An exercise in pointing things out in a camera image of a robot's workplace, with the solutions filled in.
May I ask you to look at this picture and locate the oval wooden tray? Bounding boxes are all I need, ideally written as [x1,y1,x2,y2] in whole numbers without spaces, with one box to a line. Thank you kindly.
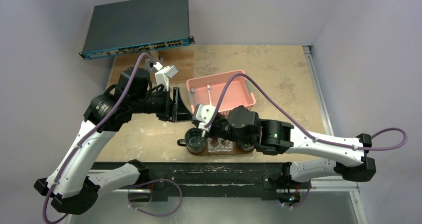
[186,137,252,156]

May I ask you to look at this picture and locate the grey blue network switch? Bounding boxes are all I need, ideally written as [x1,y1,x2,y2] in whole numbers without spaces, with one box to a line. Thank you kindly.
[79,0,195,60]

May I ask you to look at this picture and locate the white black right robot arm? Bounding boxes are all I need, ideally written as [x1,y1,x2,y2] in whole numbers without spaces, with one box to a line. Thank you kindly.
[200,106,376,188]

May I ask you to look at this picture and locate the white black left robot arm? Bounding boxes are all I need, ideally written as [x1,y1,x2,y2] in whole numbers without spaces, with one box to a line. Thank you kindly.
[34,66,192,215]

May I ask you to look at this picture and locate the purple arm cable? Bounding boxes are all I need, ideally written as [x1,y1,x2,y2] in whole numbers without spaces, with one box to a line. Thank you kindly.
[42,52,159,224]
[204,73,408,151]

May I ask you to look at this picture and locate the black table front rail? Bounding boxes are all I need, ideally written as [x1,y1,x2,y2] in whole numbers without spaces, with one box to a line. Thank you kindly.
[92,162,343,202]

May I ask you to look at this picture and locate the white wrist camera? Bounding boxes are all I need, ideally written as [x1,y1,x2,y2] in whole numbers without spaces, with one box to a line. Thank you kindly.
[151,62,178,91]
[193,104,215,123]

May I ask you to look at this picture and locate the clear glass toothbrush holder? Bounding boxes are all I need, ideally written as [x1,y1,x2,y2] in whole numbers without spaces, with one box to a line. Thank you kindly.
[207,138,234,153]

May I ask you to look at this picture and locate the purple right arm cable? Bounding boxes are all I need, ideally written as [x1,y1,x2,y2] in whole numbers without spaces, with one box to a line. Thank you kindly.
[204,73,408,151]

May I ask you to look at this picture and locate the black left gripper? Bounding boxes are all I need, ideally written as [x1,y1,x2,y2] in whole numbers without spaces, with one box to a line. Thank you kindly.
[131,86,193,121]

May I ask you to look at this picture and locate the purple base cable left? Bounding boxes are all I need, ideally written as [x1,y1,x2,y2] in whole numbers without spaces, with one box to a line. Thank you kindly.
[127,179,183,217]

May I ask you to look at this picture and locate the aluminium frame rail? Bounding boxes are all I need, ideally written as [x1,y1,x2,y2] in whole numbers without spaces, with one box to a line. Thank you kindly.
[302,46,334,135]

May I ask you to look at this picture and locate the grey blue toothbrush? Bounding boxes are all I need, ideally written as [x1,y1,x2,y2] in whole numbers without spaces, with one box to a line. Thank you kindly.
[190,88,198,106]

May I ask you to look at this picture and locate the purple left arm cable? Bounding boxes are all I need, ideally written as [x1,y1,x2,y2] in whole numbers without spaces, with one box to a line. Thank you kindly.
[42,52,159,224]

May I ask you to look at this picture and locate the brown wooden board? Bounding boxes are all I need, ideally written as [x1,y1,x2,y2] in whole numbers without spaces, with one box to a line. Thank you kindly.
[109,48,195,85]

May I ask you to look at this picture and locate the dark blue mug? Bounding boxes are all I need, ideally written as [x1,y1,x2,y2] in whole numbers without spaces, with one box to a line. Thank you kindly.
[236,142,255,152]

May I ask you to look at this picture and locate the pink plastic basket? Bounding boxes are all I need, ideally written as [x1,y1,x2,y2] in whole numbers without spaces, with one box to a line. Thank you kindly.
[186,70,256,116]

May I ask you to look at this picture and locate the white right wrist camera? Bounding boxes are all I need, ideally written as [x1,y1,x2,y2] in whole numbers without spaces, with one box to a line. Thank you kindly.
[193,104,215,123]

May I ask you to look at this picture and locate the dark grey mug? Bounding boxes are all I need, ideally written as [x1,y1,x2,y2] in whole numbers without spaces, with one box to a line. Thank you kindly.
[177,127,207,154]

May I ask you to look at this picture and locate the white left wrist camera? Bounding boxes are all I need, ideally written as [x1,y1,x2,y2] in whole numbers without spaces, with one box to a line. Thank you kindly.
[151,62,178,91]

